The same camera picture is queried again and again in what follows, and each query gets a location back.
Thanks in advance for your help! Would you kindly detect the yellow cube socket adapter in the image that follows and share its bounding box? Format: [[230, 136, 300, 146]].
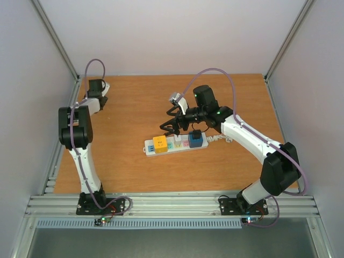
[[153, 135, 168, 154]]

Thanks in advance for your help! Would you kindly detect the dark blue cube adapter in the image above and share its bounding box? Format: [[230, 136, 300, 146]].
[[188, 134, 203, 148]]

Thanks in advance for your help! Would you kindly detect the white power strip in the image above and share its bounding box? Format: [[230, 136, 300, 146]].
[[143, 133, 209, 157]]

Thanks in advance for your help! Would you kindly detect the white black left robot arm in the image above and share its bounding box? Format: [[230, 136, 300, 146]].
[[58, 79, 110, 215]]

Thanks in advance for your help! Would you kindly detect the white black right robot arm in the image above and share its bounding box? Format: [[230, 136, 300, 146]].
[[160, 85, 302, 213]]

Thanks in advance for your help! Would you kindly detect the white charger plug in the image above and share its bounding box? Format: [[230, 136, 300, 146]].
[[174, 135, 182, 147]]

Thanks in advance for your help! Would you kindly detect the black power adapter plug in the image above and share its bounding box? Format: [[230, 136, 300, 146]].
[[189, 130, 202, 140]]

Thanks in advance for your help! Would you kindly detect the right small circuit board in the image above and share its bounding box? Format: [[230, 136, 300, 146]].
[[241, 217, 261, 225]]

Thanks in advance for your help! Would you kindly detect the small circuit board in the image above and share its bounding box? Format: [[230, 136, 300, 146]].
[[241, 217, 261, 225], [94, 217, 112, 226]]

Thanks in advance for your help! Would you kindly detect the left small circuit board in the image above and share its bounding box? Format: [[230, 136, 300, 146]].
[[94, 217, 112, 226]]

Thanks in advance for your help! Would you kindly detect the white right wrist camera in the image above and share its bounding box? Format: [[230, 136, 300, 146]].
[[169, 92, 189, 115]]

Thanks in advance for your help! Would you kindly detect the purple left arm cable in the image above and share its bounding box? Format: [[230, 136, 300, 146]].
[[68, 59, 132, 212]]

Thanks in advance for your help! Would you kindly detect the white coiled power cord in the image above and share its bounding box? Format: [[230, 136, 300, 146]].
[[205, 134, 233, 144]]

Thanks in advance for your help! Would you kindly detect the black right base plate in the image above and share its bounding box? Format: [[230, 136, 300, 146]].
[[218, 195, 269, 216]]

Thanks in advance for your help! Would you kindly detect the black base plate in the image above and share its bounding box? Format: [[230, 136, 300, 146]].
[[218, 195, 269, 216], [76, 193, 128, 216]]

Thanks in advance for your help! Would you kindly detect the left aluminium corner post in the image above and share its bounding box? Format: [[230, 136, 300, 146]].
[[30, 0, 80, 81]]

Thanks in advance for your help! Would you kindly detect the aluminium corner post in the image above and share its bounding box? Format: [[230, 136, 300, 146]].
[[30, 0, 80, 81], [264, 0, 316, 83]]

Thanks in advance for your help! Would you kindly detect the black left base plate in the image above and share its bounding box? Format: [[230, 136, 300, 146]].
[[76, 193, 128, 216]]

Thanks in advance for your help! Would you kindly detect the aluminium front rail frame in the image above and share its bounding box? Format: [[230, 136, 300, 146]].
[[24, 191, 320, 218]]

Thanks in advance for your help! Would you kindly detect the grey slotted cable duct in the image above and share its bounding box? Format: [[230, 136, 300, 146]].
[[37, 218, 242, 230]]

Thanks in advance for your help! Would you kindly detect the right aluminium corner post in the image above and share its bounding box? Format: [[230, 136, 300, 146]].
[[264, 0, 316, 83]]

